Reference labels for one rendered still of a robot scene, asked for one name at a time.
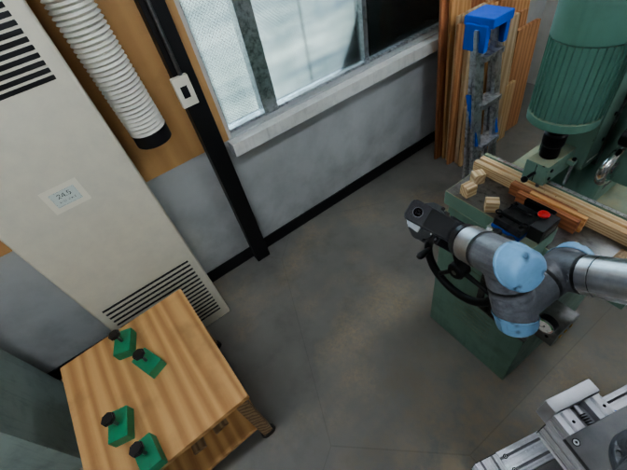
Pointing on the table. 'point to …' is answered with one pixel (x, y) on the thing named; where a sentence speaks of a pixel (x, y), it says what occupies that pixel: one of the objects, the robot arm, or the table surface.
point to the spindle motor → (579, 66)
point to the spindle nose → (551, 145)
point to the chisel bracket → (544, 171)
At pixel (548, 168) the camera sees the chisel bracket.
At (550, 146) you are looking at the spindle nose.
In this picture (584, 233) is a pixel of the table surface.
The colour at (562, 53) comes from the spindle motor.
